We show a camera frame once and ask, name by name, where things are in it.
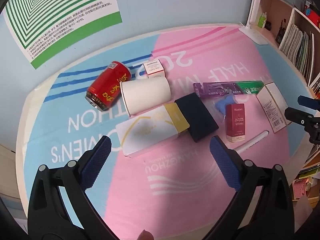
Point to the wooden bookshelf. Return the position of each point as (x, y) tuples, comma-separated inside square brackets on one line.
[(291, 17)]

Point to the white pen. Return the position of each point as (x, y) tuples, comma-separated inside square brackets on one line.
[(252, 141)]

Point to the red drink can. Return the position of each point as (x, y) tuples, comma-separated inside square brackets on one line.
[(107, 87)]

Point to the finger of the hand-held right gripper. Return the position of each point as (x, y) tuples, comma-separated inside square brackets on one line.
[(300, 116), (308, 102)]

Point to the green toothpaste box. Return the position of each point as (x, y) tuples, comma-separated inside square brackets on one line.
[(251, 87)]

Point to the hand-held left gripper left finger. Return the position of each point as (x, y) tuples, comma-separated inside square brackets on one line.
[(96, 165)]

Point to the white paper cup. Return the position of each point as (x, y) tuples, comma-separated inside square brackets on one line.
[(145, 95)]

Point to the purple packet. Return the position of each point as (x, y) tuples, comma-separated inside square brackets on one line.
[(215, 88)]

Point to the green bottle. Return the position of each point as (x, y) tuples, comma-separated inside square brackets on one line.
[(263, 21)]

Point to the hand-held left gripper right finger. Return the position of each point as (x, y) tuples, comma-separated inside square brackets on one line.
[(225, 165)]

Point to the row of thin books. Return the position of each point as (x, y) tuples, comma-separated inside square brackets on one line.
[(297, 47)]

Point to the stack of books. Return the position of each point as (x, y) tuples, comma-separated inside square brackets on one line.
[(311, 162)]

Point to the blue item in clear wrapper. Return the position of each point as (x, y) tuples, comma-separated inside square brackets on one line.
[(225, 105)]

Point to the white box with barcode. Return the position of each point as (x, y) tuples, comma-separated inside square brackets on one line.
[(272, 107)]

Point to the green striped wall poster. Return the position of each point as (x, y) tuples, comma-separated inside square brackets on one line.
[(50, 10)]

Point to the person's left hand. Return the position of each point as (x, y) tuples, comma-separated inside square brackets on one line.
[(146, 236)]

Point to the pink plastic basket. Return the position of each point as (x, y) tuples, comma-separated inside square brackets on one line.
[(301, 190)]

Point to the small dark red box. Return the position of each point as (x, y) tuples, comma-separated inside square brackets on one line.
[(235, 122)]

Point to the white desk lamp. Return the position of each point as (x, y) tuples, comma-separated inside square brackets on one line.
[(255, 36)]

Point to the small white and pink box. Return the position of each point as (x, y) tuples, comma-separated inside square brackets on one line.
[(155, 68)]

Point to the white and gold box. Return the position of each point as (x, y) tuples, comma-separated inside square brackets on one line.
[(145, 132)]

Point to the red and blue box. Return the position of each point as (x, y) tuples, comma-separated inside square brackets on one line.
[(312, 13)]

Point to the black box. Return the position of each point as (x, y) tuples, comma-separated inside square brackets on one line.
[(197, 117)]

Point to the dark brush holder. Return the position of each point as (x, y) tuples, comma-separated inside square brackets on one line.
[(280, 33)]

